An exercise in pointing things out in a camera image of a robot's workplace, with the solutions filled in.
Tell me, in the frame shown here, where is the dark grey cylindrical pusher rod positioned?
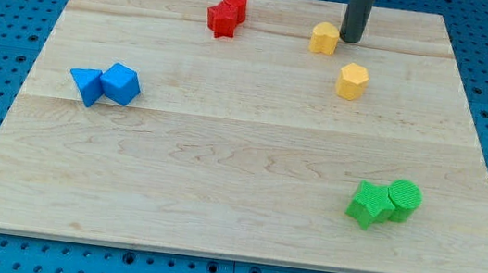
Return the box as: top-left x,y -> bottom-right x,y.
340,0 -> 375,43

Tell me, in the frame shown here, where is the yellow heart block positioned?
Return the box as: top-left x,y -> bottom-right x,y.
308,21 -> 340,56

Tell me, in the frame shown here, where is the yellow hexagon block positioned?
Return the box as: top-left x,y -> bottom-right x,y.
335,63 -> 369,101

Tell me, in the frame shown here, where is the red cylinder block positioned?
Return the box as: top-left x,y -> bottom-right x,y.
222,0 -> 247,24

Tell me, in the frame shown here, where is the red star block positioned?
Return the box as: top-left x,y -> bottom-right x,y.
206,2 -> 238,38

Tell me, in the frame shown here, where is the light wooden board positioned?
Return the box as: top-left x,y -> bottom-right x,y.
0,0 -> 488,273

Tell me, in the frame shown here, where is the green cylinder block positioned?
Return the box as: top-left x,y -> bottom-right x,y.
388,179 -> 423,223

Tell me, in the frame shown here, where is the green star block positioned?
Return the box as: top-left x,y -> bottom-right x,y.
345,180 -> 395,230

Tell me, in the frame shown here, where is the blue cube block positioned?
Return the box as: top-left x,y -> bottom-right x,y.
100,63 -> 141,106

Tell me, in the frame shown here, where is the blue triangle block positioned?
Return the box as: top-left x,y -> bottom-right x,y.
70,68 -> 104,107

